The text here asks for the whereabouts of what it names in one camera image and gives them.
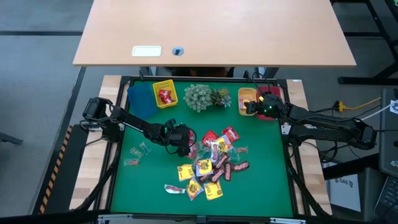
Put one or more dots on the blue plastic bin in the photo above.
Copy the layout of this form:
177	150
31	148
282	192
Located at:
141	99

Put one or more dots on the pale green potted succulent bush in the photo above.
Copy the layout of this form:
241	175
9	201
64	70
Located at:
197	98

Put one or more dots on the yellow purple Sour Patch pack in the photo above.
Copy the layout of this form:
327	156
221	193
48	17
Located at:
224	143
204	168
194	189

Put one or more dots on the pale yellow plastic bin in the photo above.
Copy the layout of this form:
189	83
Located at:
247	92

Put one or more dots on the small succulent in black pot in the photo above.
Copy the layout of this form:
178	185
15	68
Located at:
222	97

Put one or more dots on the grey cabinet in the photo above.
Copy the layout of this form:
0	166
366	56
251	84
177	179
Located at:
388	133

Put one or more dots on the red plastic bin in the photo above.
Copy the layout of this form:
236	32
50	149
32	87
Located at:
269	89

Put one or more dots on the white red candy pack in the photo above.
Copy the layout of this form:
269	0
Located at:
174	188

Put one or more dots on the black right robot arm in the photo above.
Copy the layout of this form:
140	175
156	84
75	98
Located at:
326	124

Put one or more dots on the silver metal bracket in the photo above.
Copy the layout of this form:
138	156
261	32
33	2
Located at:
115	216
287	221

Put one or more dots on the red Skittles candy pack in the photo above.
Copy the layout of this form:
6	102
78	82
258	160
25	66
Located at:
164	92
194	152
168	100
230	133
210	138

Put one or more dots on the light wooden desk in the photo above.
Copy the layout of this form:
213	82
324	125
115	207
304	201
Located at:
217	31

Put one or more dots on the pale Sour Patch Kids pack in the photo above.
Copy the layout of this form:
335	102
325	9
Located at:
242	101

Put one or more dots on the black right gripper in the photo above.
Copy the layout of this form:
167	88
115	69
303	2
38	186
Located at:
270	107

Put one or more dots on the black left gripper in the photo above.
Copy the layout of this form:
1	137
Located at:
177	133

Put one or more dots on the white rectangular desk plate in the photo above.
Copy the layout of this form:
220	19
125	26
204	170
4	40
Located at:
146	51

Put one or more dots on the brown chocolate bar wrapper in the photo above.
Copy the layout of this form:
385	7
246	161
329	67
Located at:
228	172
217	175
221	161
205	178
241	166

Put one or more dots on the black desk leg frame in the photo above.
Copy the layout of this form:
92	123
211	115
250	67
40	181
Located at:
367	80

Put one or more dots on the grey round desk grommet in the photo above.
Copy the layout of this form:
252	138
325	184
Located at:
178	51

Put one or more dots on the black keyboard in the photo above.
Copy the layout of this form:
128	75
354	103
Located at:
388	199

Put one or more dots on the black panel with hazard stripes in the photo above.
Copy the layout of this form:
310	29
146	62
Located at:
57	161

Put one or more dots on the white labelled box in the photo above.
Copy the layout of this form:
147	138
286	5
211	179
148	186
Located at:
345	191

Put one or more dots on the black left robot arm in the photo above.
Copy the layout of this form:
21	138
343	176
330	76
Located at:
140	124

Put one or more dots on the yellow Sour Patch Kids pack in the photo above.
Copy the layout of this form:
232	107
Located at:
186	172
213	190

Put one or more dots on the grey chair leg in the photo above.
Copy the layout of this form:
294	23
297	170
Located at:
11	138

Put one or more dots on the yellow mesh basket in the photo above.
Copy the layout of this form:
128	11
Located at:
164	84

